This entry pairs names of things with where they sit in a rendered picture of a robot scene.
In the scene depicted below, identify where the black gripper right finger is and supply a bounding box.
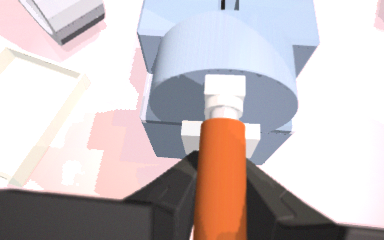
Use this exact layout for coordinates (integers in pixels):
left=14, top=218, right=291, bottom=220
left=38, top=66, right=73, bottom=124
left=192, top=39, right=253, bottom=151
left=246, top=158, right=384, bottom=240

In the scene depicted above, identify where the grey hollow cylinder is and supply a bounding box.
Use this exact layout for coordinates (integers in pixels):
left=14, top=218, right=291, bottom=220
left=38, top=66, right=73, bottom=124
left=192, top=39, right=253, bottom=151
left=19, top=0, right=106, bottom=46

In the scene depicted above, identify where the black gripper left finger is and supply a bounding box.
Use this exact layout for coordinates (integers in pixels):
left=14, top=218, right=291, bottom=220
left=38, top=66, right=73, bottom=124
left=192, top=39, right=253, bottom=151
left=0, top=150, right=199, bottom=240

